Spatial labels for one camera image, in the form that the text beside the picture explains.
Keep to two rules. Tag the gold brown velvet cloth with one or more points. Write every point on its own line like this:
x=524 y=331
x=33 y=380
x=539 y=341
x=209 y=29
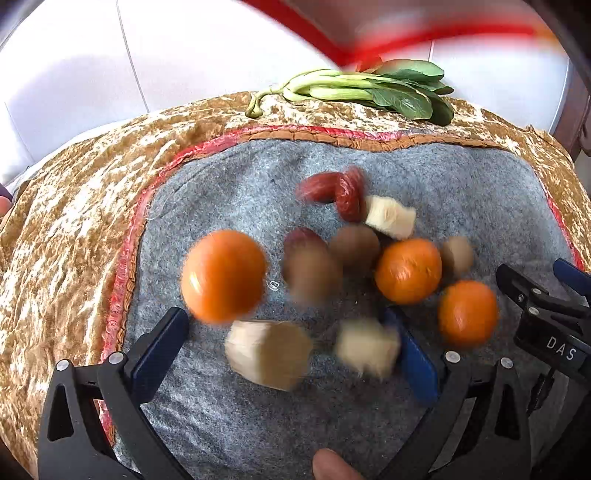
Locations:
x=69 y=243

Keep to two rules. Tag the dark carved wooden furniture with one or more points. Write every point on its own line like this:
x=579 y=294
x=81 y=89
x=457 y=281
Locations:
x=571 y=128

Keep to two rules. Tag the large orange tangerine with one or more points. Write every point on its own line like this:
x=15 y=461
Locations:
x=222 y=278

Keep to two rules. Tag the red jujube date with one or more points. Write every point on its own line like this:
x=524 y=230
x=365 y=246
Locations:
x=350 y=195
x=302 y=237
x=318 y=188

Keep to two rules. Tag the red box lid tray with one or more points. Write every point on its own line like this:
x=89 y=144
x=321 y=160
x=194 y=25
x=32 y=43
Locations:
x=349 y=32

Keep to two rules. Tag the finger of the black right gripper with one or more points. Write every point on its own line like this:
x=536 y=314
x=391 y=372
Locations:
x=577 y=280
x=542 y=311

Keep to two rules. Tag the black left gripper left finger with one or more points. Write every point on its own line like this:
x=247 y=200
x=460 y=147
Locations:
x=72 y=443

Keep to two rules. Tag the person's hand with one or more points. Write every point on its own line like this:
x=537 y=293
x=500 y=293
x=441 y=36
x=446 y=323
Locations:
x=327 y=465

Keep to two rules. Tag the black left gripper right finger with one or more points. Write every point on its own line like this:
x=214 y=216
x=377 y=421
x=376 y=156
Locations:
x=475 y=426

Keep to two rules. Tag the grey felt mat red trim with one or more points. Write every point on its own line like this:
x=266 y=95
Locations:
x=219 y=425

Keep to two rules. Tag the red velvet pouch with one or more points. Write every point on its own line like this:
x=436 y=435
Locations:
x=6 y=201

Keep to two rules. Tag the brown longan fruit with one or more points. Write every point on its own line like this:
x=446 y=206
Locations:
x=457 y=256
x=312 y=276
x=357 y=247

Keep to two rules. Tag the green bok choy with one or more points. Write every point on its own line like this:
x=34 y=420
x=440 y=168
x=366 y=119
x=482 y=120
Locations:
x=411 y=88

